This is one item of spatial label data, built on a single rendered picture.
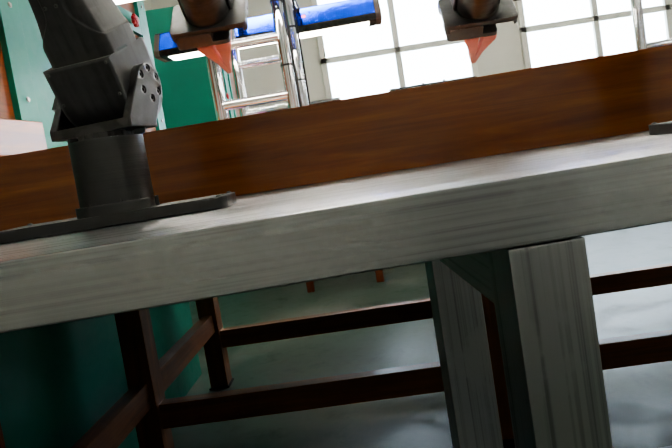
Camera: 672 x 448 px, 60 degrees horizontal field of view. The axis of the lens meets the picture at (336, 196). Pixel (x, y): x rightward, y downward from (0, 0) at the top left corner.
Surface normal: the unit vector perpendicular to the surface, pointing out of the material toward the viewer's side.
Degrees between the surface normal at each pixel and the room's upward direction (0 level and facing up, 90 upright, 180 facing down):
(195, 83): 90
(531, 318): 90
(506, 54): 90
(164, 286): 90
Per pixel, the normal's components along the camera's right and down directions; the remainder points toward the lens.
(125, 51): 0.95, -0.14
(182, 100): 0.04, 0.06
